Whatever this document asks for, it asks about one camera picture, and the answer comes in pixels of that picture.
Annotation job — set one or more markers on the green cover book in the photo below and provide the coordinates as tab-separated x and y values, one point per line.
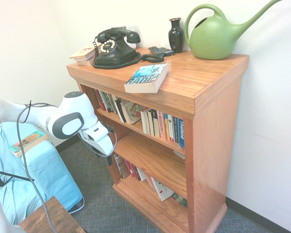
26	142

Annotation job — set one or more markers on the grey cover book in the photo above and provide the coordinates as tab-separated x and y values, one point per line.
120	167

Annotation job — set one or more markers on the dark red spine book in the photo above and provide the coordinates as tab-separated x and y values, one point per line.
98	99

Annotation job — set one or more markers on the black tripod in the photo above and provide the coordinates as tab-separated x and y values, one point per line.
12	176

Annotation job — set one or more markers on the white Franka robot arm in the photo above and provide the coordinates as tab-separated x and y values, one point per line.
72	106

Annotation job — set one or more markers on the white book with red figures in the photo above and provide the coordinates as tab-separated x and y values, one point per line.
163	190

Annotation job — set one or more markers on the pink spine book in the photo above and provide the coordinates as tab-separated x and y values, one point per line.
162	126

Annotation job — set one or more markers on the cream spine book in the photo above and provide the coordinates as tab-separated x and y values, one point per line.
156	125

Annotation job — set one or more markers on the cream book with red picture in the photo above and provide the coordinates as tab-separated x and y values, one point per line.
83	53

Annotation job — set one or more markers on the black rotary telephone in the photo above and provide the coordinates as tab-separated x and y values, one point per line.
114	52

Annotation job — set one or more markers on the dark blue spine book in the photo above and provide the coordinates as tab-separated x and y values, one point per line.
176	131

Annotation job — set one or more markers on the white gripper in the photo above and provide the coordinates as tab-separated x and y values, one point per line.
99	139

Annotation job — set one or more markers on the white spine book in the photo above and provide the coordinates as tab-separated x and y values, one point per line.
171	128

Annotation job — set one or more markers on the black remote control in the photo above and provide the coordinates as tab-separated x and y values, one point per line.
161	50

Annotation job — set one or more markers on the black spine book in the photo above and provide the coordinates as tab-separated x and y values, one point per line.
150	122

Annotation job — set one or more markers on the green plastic watering can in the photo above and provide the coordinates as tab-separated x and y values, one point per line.
211	38

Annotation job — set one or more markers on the blue Thailand book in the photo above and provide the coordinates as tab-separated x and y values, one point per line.
181	133

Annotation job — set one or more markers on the black glossy vase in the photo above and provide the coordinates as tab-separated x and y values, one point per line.
175	36

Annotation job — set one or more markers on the blue Darwin's Radio paperback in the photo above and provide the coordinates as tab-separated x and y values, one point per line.
146	77

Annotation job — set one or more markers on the green cover paperback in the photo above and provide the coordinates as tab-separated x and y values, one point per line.
180	200

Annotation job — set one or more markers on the loose paper scraps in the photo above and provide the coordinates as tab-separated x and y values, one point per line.
180	154

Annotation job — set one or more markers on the yellow spine book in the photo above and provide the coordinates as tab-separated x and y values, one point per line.
167	128

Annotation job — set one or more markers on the wooden bookshelf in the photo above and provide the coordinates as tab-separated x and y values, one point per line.
208	121

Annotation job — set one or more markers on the black leaning book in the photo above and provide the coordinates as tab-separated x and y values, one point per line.
120	110

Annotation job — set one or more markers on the cream paperback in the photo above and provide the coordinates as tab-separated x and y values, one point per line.
144	122

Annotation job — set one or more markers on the white illustrated cover book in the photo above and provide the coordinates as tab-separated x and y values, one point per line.
133	112

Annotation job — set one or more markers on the blue cloth covered chair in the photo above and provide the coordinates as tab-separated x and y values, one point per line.
46	170

